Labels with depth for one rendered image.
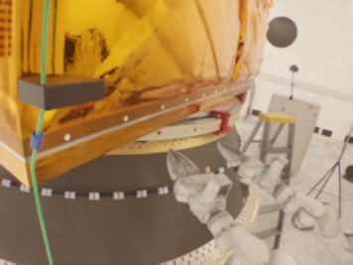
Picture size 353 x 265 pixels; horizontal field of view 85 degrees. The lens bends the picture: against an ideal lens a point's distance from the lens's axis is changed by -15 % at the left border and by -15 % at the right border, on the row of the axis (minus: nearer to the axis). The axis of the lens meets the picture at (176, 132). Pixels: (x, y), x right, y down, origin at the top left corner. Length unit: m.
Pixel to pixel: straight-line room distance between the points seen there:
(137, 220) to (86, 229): 0.18
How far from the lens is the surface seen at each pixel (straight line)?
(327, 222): 0.72
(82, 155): 0.44
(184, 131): 0.82
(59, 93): 0.29
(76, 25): 0.34
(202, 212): 0.52
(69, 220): 0.83
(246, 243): 0.47
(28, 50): 0.33
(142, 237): 0.85
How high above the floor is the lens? 1.97
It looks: 20 degrees down
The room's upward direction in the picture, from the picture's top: 9 degrees clockwise
